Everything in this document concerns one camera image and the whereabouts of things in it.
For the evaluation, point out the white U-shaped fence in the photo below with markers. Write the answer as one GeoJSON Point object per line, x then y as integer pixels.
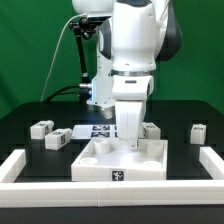
{"type": "Point", "coordinates": [100, 194]}

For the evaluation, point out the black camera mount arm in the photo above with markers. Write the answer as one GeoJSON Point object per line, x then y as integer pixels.
{"type": "Point", "coordinates": [81, 50]}

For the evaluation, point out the white square tabletop part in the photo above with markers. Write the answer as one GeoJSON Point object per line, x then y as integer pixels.
{"type": "Point", "coordinates": [110, 159]}

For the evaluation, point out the white fiducial marker sheet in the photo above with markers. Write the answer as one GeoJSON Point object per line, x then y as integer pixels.
{"type": "Point", "coordinates": [90, 131]}

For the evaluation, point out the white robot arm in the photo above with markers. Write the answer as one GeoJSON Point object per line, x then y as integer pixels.
{"type": "Point", "coordinates": [132, 35]}

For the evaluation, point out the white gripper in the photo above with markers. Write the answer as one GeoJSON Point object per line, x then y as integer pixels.
{"type": "Point", "coordinates": [129, 118]}

